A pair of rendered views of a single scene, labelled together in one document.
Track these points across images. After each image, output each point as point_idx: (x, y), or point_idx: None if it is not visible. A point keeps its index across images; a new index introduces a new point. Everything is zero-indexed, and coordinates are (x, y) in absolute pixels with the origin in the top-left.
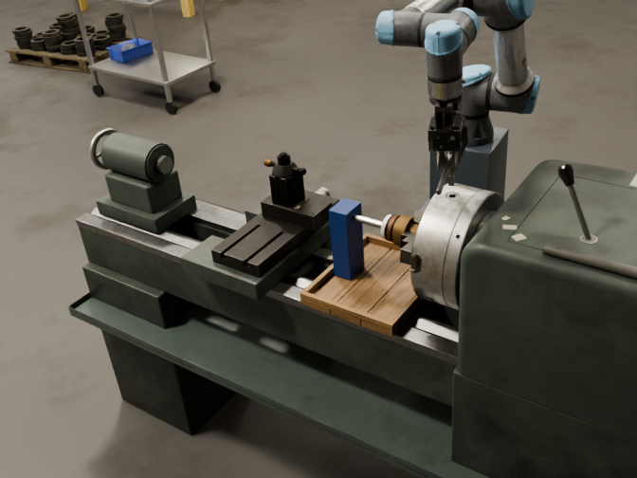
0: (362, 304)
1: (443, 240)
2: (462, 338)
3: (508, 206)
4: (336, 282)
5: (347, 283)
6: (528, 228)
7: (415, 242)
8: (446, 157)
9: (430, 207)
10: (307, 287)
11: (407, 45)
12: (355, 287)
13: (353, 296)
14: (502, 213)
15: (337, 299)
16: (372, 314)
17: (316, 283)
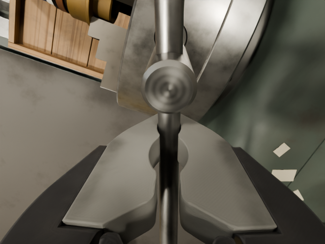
0: (79, 46)
1: None
2: None
3: (296, 99)
4: (35, 7)
5: (47, 7)
6: (315, 173)
7: (120, 105)
8: (158, 129)
9: (129, 72)
10: (10, 36)
11: None
12: (60, 15)
13: (64, 33)
14: (278, 130)
15: (51, 41)
16: (93, 61)
17: (14, 24)
